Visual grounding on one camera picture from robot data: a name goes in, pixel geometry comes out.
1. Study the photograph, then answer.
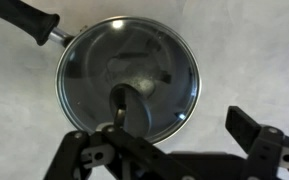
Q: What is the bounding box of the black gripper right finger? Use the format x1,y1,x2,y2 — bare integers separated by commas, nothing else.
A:
224,105,289,180

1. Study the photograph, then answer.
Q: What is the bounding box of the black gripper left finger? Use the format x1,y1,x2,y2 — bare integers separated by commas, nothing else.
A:
43,104,192,180

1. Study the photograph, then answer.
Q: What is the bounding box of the glass lid with black knob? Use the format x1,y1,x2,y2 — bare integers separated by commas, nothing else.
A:
54,15,202,145

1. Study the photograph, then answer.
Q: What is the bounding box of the black pot with handle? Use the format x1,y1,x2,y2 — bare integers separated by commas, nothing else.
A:
0,0,202,145

